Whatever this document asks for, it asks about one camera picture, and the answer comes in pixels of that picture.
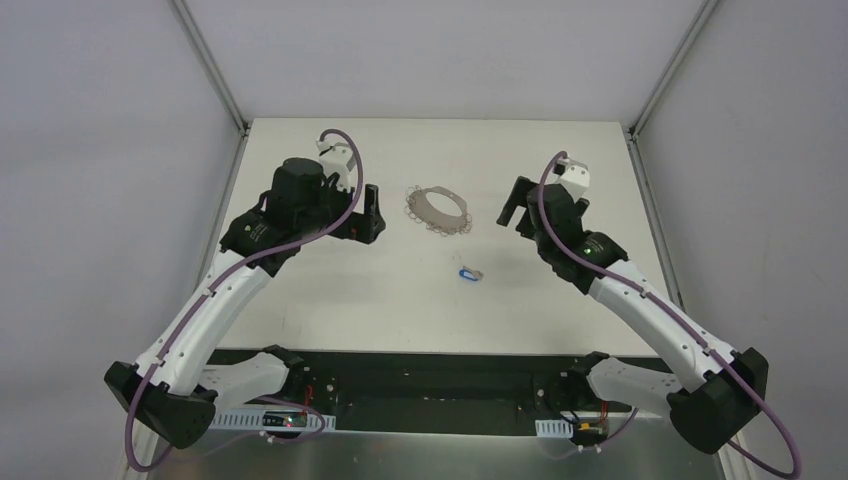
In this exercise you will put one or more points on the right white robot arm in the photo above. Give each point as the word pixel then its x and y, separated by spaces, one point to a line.
pixel 707 393

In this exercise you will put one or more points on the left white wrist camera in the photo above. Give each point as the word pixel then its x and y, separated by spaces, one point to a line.
pixel 337 158

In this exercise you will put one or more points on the left white cable duct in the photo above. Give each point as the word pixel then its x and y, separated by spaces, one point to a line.
pixel 284 420

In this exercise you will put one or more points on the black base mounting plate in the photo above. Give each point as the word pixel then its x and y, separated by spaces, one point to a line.
pixel 496 395

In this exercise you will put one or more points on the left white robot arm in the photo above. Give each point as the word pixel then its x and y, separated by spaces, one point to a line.
pixel 170 388

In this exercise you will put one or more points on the right aluminium frame post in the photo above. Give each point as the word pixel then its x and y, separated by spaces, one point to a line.
pixel 691 34

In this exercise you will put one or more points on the right white cable duct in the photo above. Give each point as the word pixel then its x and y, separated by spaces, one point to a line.
pixel 557 428

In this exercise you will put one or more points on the left aluminium frame post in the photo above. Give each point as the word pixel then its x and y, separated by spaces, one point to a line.
pixel 209 65

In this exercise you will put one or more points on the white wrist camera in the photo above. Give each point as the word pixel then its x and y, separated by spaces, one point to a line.
pixel 574 176
pixel 337 158

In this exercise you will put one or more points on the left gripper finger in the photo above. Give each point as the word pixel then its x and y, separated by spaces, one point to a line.
pixel 367 228
pixel 371 208

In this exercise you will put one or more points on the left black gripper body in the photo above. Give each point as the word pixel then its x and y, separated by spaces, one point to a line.
pixel 365 216

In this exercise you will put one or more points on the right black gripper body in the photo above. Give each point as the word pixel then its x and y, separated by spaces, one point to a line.
pixel 525 206

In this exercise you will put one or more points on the blue tagged key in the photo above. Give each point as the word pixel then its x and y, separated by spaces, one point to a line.
pixel 470 274

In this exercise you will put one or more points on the aluminium frame post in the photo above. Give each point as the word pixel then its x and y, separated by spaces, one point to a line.
pixel 209 65
pixel 691 34

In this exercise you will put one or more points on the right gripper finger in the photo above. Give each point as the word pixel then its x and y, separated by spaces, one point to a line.
pixel 526 228
pixel 516 198

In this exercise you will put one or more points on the white cable duct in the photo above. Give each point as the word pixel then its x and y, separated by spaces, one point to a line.
pixel 557 428
pixel 284 420

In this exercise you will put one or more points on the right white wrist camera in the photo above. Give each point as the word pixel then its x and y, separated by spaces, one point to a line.
pixel 574 176

